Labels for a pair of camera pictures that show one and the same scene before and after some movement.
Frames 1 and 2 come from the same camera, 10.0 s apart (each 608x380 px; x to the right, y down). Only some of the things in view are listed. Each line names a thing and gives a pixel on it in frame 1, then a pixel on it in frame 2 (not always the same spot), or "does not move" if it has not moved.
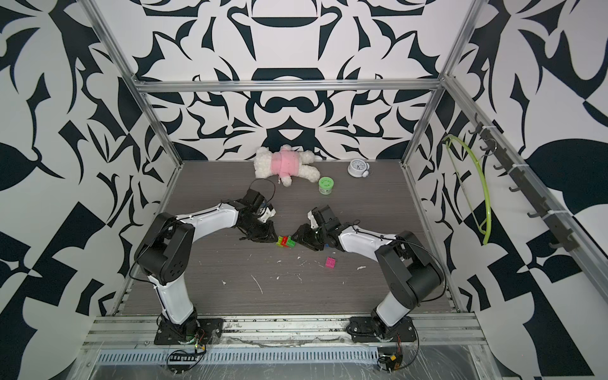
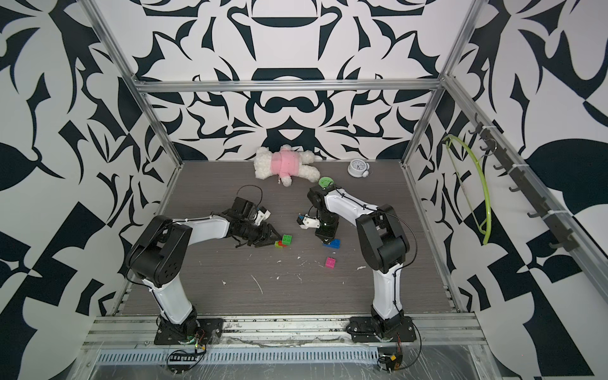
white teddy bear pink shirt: [284, 163] does not move
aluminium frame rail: [288, 85] does not move
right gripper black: [302, 236] → [326, 235]
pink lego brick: [330, 262] does not move
